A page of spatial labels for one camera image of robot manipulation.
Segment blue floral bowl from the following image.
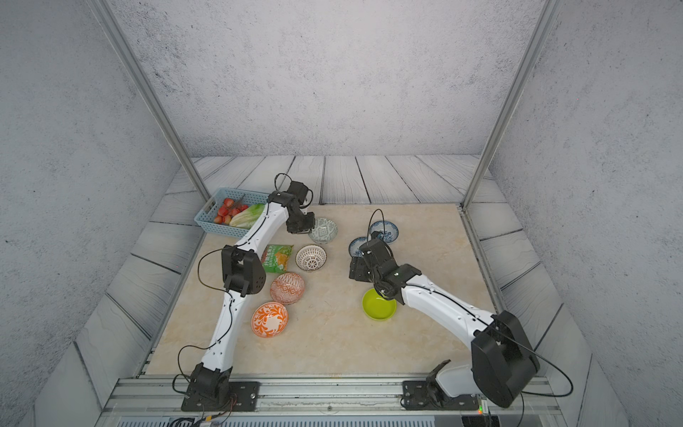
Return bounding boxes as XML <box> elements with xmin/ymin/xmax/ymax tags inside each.
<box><xmin>349</xmin><ymin>236</ymin><xmax>367</xmax><ymax>257</ymax></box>
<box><xmin>369</xmin><ymin>220</ymin><xmax>399</xmax><ymax>245</ymax></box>

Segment green geometric pattern bowl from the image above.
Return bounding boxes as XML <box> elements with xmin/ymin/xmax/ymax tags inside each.
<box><xmin>308</xmin><ymin>217</ymin><xmax>338</xmax><ymax>245</ymax></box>

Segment brown lattice pattern bowl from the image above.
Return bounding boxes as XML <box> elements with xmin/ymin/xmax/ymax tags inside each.
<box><xmin>295</xmin><ymin>245</ymin><xmax>327</xmax><ymax>272</ymax></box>

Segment red diamond pattern bowl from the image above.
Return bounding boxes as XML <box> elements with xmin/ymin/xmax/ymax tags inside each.
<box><xmin>270</xmin><ymin>272</ymin><xmax>305</xmax><ymax>305</ymax></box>

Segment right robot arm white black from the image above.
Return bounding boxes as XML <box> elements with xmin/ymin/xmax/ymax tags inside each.
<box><xmin>350</xmin><ymin>238</ymin><xmax>540</xmax><ymax>407</ymax></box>

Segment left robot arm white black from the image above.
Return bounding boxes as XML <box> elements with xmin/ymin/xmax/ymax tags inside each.
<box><xmin>181</xmin><ymin>181</ymin><xmax>315</xmax><ymax>413</ymax></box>

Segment green snack chip bag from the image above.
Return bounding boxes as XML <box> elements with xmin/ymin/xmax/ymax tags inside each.
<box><xmin>261</xmin><ymin>245</ymin><xmax>293</xmax><ymax>274</ymax></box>

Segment lime green bowl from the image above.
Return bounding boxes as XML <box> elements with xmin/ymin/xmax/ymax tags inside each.
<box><xmin>361</xmin><ymin>288</ymin><xmax>398</xmax><ymax>321</ymax></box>

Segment green lettuce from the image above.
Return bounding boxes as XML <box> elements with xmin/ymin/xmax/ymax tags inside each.
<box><xmin>229</xmin><ymin>204</ymin><xmax>265</xmax><ymax>230</ymax></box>

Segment light blue plastic basket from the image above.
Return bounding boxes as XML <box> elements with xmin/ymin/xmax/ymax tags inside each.
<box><xmin>194</xmin><ymin>188</ymin><xmax>269</xmax><ymax>238</ymax></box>

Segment red strawberries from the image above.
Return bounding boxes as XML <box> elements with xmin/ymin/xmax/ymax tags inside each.
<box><xmin>213</xmin><ymin>197</ymin><xmax>248</xmax><ymax>225</ymax></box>

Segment orange floral bowl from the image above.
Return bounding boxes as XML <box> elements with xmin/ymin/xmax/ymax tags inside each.
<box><xmin>251</xmin><ymin>302</ymin><xmax>289</xmax><ymax>338</ymax></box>

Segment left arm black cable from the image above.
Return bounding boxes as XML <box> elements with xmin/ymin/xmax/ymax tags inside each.
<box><xmin>171</xmin><ymin>173</ymin><xmax>316</xmax><ymax>396</ymax></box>

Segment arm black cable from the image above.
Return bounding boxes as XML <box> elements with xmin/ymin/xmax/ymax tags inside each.
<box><xmin>171</xmin><ymin>173</ymin><xmax>316</xmax><ymax>396</ymax></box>
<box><xmin>365</xmin><ymin>208</ymin><xmax>575</xmax><ymax>399</ymax></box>

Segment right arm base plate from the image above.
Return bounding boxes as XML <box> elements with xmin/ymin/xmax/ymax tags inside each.
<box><xmin>400</xmin><ymin>380</ymin><xmax>480</xmax><ymax>411</ymax></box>

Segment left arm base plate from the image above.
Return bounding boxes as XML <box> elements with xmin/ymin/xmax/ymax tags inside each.
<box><xmin>181</xmin><ymin>382</ymin><xmax>261</xmax><ymax>413</ymax></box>

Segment aluminium front rail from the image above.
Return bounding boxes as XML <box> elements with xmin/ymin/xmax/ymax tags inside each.
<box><xmin>97</xmin><ymin>375</ymin><xmax>566</xmax><ymax>426</ymax></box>

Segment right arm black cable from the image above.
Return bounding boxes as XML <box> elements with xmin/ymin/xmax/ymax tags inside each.
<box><xmin>365</xmin><ymin>208</ymin><xmax>575</xmax><ymax>399</ymax></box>

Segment left aluminium frame post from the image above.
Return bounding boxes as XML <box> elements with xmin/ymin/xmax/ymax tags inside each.
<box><xmin>87</xmin><ymin>0</ymin><xmax>211</xmax><ymax>201</ymax></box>

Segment aluminium frame post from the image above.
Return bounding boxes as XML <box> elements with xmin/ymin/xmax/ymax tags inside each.
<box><xmin>461</xmin><ymin>0</ymin><xmax>563</xmax><ymax>212</ymax></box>
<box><xmin>87</xmin><ymin>0</ymin><xmax>211</xmax><ymax>201</ymax></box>

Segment right aluminium frame post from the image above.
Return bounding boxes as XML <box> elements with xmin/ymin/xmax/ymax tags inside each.
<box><xmin>461</xmin><ymin>0</ymin><xmax>563</xmax><ymax>212</ymax></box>

